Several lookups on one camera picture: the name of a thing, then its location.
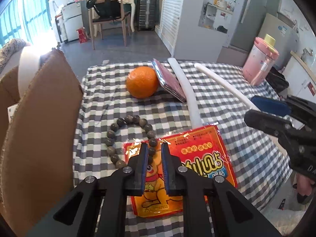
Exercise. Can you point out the white cabinet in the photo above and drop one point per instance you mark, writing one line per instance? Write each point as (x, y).
(296, 44)

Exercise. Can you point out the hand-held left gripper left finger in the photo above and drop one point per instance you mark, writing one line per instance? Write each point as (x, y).
(144, 167)

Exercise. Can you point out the wooden chair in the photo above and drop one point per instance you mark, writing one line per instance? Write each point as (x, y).
(108, 22)

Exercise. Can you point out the white mini fridge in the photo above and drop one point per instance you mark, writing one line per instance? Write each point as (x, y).
(71, 19)

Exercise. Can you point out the maroon wallet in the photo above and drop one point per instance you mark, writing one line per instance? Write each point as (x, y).
(170, 81)

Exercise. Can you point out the red paper bag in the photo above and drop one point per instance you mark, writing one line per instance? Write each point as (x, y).
(82, 35)

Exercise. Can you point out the green white medicine box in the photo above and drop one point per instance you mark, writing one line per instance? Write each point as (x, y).
(12, 113)

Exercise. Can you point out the white desk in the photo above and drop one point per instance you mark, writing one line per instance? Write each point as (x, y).
(130, 0)

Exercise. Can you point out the brown cardboard box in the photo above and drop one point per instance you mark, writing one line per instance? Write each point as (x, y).
(42, 128)

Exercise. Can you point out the teal curtains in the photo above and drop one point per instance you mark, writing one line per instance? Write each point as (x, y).
(22, 12)

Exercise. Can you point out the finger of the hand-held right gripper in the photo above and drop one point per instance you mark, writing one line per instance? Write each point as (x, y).
(264, 122)
(271, 105)

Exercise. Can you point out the patterned bed blanket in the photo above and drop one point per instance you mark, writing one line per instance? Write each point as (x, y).
(9, 51)

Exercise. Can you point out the red heat pad packet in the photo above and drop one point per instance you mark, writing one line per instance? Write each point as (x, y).
(202, 153)

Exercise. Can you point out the silver suitcase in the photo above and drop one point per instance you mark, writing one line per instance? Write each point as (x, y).
(147, 12)

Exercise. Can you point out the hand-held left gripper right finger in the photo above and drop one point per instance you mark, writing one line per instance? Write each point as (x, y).
(165, 170)

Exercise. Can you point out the black backpack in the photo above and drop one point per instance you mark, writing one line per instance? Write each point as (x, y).
(105, 6)

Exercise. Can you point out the orange fruit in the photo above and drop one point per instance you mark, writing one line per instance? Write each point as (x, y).
(142, 82)

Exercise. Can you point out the pink water bottle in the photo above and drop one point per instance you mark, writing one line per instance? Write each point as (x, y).
(256, 64)

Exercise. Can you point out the checked tablecloth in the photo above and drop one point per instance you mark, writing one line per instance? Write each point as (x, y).
(222, 128)

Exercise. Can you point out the white drawer cart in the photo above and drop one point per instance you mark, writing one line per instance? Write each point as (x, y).
(59, 28)

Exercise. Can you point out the white louvered door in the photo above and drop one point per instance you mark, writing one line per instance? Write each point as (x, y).
(172, 12)

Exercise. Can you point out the wall niche shelf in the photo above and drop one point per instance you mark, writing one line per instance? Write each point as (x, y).
(217, 12)

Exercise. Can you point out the white foam stick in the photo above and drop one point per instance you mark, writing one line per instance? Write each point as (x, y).
(188, 91)

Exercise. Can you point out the person's right hand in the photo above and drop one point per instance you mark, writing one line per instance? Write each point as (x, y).
(302, 185)

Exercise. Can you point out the trash bin with black bag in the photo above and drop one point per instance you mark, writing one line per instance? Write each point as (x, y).
(276, 79)

